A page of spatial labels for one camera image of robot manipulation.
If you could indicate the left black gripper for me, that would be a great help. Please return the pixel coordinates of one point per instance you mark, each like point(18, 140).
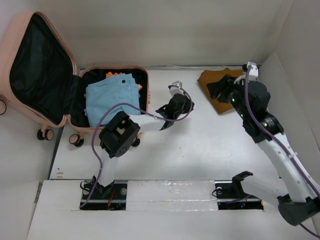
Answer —
point(187, 104)

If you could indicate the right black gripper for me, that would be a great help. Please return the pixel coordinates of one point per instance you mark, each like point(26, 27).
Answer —
point(224, 85)

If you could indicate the mustard brown cloth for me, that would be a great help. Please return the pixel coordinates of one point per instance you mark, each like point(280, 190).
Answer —
point(213, 76)

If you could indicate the orange white cloth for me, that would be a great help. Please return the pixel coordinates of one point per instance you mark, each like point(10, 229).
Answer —
point(110, 74)

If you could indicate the light blue cloth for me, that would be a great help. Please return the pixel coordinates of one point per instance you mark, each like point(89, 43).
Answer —
point(101, 96)

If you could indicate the pink hard-shell suitcase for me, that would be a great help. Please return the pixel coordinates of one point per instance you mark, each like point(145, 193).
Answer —
point(39, 77)

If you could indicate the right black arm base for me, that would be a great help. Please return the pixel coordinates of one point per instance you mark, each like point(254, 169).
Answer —
point(230, 195)

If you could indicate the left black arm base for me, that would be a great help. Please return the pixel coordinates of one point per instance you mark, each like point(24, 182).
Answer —
point(112, 197)

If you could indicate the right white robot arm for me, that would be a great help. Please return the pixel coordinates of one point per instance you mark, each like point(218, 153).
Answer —
point(299, 199)

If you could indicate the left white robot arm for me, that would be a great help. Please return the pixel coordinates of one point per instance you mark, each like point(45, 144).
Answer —
point(123, 130)

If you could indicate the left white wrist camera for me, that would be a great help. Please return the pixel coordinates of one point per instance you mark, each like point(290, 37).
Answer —
point(176, 88)

